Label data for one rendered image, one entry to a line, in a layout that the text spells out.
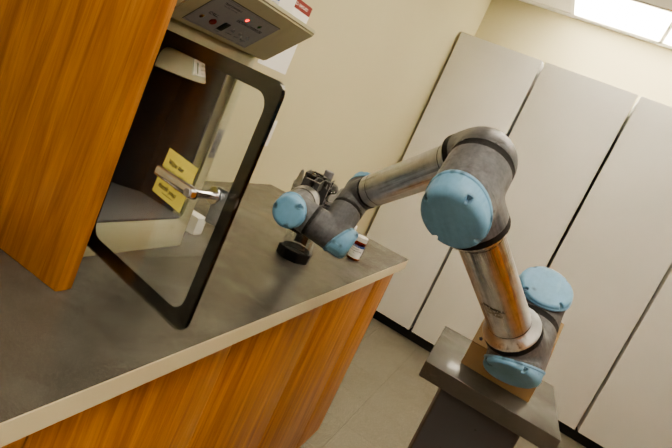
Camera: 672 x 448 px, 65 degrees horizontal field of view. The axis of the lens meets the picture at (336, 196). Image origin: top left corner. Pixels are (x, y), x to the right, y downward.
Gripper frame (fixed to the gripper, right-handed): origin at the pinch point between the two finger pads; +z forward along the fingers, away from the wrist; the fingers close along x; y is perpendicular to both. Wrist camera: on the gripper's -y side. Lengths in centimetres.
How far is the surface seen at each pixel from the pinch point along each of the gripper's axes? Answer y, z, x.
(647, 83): 104, 270, -143
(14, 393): -13, -94, 10
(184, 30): 30, -50, 27
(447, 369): -18, -26, -47
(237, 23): 34, -47, 20
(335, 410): -121, 93, -37
